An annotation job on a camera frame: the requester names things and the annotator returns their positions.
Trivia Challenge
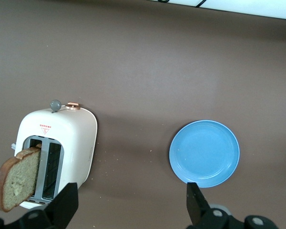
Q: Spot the blue plate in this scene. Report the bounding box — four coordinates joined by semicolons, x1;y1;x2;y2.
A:
169;120;241;188

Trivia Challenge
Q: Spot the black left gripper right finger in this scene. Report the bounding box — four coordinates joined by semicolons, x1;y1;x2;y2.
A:
185;182;282;229

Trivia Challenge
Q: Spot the toasted bread slice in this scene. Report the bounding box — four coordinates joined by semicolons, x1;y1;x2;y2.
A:
0;144;42;212

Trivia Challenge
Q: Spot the white toaster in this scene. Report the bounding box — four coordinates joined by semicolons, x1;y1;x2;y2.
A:
14;99;98;210

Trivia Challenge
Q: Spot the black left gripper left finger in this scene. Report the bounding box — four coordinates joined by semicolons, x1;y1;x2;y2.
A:
0;182;79;229

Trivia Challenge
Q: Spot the white panel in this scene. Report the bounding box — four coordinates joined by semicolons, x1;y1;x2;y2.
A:
145;0;286;22

